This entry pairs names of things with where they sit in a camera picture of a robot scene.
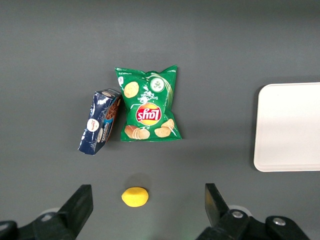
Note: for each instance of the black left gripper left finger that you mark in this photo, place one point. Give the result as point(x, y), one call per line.
point(72, 212)

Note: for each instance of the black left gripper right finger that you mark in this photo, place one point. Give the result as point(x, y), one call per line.
point(220, 212)

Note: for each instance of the white plastic tray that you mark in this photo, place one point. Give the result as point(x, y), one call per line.
point(290, 127)

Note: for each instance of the yellow lemon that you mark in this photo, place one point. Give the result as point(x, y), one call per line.
point(135, 197)

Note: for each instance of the blue cookie box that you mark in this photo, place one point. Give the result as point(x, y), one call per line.
point(100, 122)

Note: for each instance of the green Lays chips bag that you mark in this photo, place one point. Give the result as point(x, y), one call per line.
point(148, 105)

